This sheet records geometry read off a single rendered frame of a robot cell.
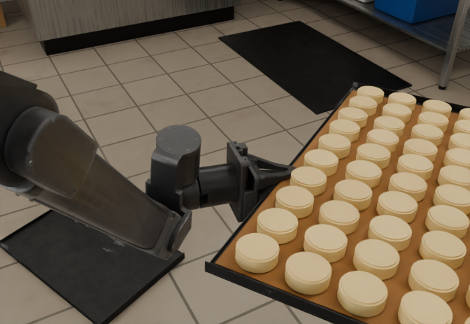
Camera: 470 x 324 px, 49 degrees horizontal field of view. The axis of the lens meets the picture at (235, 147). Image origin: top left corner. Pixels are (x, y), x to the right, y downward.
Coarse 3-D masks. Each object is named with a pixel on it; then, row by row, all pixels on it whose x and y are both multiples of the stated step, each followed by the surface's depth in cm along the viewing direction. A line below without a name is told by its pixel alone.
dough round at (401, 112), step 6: (384, 108) 92; (390, 108) 91; (396, 108) 91; (402, 108) 91; (408, 108) 91; (384, 114) 91; (390, 114) 90; (396, 114) 90; (402, 114) 89; (408, 114) 90; (402, 120) 90; (408, 120) 91
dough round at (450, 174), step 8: (448, 168) 74; (456, 168) 75; (464, 168) 75; (440, 176) 74; (448, 176) 72; (456, 176) 73; (464, 176) 73; (440, 184) 74; (456, 184) 72; (464, 184) 71
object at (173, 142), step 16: (176, 128) 66; (192, 128) 66; (160, 144) 63; (176, 144) 64; (192, 144) 64; (160, 160) 62; (176, 160) 62; (192, 160) 64; (160, 176) 64; (176, 176) 63; (192, 176) 66; (144, 192) 68; (160, 192) 65; (176, 192) 64; (176, 208) 66; (176, 240) 64
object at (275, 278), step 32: (352, 96) 100; (448, 128) 90; (352, 160) 79; (256, 224) 65; (416, 224) 66; (224, 256) 59; (288, 256) 60; (352, 256) 60; (416, 256) 61; (288, 288) 55; (384, 320) 52
